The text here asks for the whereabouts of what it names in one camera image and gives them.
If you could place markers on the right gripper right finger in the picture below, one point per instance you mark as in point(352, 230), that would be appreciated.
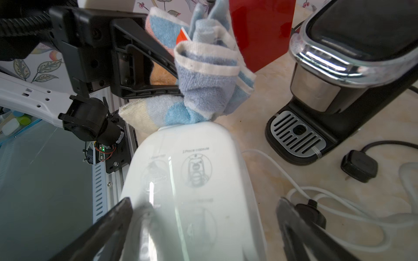
point(303, 233)

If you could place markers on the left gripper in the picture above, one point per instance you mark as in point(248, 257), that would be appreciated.
point(104, 46)

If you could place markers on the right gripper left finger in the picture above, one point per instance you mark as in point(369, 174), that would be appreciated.
point(106, 237)

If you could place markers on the blue striped cloth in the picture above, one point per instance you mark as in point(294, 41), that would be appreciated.
point(212, 76)

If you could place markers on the white coffee machine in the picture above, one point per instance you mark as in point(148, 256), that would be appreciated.
point(192, 198)

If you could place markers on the black coffee machine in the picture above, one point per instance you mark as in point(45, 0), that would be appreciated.
point(352, 58)

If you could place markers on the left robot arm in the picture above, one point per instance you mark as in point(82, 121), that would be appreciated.
point(24, 25)

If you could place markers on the red coffee machine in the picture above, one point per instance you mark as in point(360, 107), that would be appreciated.
point(262, 29)

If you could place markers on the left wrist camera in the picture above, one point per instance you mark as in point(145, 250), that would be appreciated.
point(112, 5)

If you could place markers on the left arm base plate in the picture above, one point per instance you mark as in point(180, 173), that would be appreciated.
point(116, 156)

